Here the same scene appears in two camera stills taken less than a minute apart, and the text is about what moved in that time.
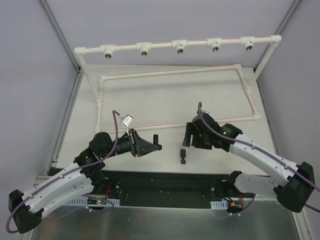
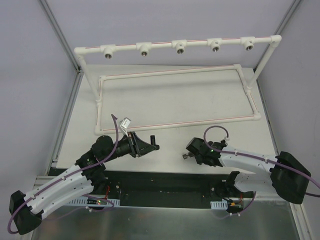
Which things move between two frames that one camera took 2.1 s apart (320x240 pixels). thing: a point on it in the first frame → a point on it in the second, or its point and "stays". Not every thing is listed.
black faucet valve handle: (183, 155) → (189, 155)
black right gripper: (188, 133) → (194, 151)
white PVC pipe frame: (180, 46) stays
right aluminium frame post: (289, 12) stays
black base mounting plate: (146, 188) stays
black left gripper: (136, 143) stays
